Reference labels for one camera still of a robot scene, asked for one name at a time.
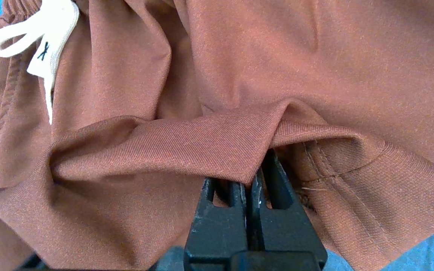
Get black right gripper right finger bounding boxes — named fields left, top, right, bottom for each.
left=245, top=149, right=328, bottom=271

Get rust brown shorts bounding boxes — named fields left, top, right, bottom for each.
left=0, top=0, right=434, bottom=271

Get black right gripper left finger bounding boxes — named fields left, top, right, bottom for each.
left=183, top=177, right=248, bottom=271

